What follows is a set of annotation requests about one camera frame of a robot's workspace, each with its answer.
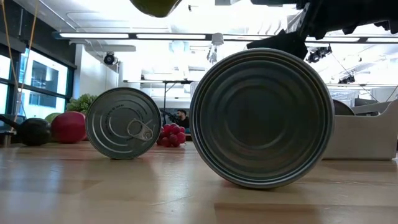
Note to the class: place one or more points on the person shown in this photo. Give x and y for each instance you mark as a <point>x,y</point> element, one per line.
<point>183,118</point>

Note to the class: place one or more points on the ceiling dome camera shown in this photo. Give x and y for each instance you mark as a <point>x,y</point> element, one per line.
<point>109,58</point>

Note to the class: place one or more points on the green round fruit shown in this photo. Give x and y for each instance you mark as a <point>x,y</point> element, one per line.
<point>155,7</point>

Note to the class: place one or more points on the ceiling light strip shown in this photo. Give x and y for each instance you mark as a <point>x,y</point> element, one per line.
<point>171,36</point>

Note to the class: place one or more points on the dark framed window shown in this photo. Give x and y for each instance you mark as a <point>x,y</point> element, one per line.
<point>43,77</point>

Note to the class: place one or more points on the black ceiling spotlight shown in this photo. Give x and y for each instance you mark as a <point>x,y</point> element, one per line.
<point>318,53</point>
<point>346,79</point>

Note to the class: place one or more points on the teal yellowfin tuna can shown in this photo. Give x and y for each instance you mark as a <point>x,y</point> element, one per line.
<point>123,123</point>

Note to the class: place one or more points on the dark red apple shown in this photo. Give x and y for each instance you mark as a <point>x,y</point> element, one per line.
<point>68,127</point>

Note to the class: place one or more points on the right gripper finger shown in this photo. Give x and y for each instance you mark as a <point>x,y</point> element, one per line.
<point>273,2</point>
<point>283,43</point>

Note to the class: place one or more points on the green pear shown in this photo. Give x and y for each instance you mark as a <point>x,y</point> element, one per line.
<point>51,117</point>

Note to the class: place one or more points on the dark round fruit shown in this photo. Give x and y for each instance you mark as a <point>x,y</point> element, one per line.
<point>34,132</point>

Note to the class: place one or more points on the dark background monitor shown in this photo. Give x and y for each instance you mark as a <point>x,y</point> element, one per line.
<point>365,102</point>

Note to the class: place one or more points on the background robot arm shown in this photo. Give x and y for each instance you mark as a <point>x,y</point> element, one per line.
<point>169,115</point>

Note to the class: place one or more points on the clear plastic bin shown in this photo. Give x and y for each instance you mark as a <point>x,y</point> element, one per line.
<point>342,93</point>
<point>194,88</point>

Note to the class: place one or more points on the green spiky plant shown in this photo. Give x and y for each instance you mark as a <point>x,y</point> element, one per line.
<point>81,102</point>

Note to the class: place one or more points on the grey plastic tray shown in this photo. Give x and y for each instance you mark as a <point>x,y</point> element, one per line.
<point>357,137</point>

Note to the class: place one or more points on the purple-red grape bunch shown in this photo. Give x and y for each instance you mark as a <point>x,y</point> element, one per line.
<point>171,135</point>

